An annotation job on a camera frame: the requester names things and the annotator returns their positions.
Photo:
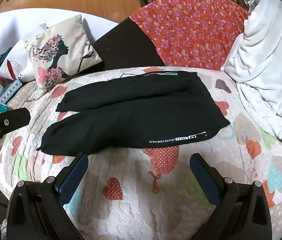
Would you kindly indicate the teal package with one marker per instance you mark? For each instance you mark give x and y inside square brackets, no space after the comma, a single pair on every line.
[1,108]

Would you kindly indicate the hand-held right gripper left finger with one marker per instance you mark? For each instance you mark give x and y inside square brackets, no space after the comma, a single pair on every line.
[73,177]

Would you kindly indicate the red floral cushion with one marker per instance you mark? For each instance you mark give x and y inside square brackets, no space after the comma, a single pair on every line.
[188,30]

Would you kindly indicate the black pants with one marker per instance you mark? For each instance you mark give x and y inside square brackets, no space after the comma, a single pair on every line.
[131,120]

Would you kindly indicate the black cloth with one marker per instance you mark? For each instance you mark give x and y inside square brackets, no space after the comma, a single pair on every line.
[128,45]

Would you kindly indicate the heart patterned quilt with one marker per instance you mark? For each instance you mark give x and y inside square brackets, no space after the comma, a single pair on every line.
[131,205]

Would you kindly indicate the white pillow with red mark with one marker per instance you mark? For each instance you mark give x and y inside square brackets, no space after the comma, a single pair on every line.
[18,65]

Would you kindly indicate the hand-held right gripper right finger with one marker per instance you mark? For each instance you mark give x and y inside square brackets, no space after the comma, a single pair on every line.
[205,177]

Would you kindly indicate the printed figure cushion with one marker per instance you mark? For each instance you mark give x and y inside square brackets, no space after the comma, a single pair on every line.
[56,55]

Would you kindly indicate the dark blue cloth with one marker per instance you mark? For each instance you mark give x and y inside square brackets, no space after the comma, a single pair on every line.
[4,56]

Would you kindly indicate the white blanket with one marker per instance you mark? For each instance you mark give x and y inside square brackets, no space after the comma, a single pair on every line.
[263,55]

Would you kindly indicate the wooden staircase panel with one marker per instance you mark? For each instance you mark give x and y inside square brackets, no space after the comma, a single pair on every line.
[68,2]

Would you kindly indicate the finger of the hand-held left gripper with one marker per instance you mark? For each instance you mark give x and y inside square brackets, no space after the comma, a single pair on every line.
[13,118]

